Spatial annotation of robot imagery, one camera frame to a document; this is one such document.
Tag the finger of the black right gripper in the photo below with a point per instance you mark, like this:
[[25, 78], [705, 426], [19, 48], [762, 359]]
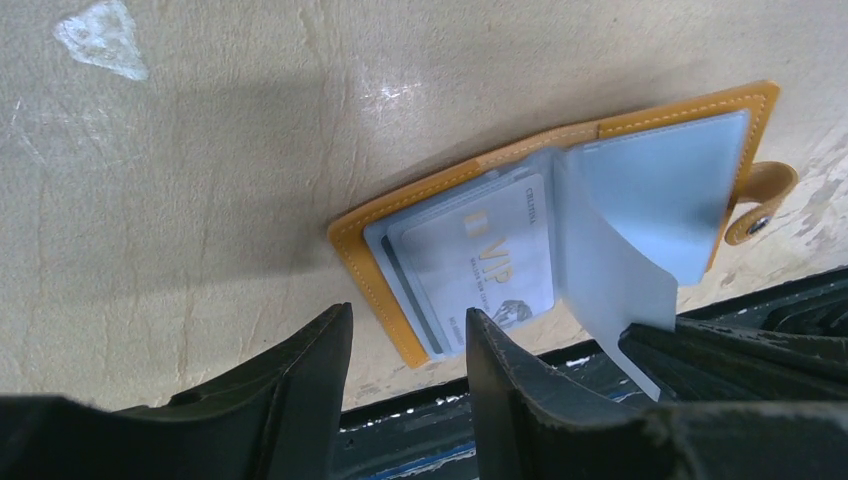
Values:
[[707, 367], [820, 312]]

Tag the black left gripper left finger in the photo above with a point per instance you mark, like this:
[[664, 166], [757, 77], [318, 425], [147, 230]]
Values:
[[275, 416]]

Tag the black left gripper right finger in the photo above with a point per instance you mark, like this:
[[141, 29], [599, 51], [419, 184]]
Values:
[[532, 421]]

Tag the yellow leather card holder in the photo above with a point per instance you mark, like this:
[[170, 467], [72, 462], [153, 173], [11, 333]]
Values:
[[638, 205]]

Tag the white VIP card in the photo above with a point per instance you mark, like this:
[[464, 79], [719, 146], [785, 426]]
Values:
[[487, 248]]

